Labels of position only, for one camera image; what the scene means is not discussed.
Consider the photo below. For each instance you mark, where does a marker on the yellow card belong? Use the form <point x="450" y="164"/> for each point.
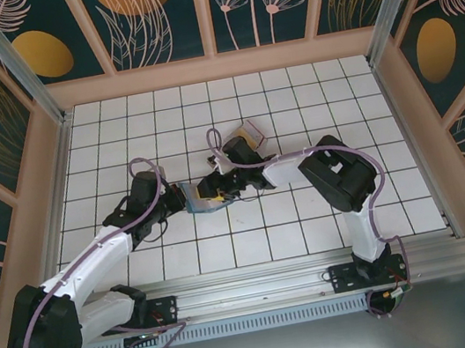
<point x="246" y="138"/>

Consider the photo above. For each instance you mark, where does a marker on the teal leather card holder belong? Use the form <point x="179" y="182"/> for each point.
<point x="202" y="206"/>

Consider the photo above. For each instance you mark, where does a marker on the white card with pink print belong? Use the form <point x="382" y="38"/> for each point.
<point x="255" y="132"/>

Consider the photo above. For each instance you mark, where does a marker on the clear acrylic card box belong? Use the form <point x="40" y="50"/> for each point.
<point x="259" y="136"/>

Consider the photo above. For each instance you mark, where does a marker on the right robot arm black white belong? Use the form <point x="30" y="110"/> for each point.
<point x="340" y="178"/>

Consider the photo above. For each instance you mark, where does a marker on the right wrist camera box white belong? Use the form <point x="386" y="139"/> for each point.
<point x="217" y="164"/>

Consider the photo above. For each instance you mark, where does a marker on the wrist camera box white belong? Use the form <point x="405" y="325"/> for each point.
<point x="217" y="164"/>
<point x="160" y="171"/>

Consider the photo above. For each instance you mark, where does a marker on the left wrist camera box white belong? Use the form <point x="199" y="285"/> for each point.
<point x="160" y="171"/>

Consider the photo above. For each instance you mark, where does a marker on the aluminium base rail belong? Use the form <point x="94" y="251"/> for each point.
<point x="251" y="287"/>

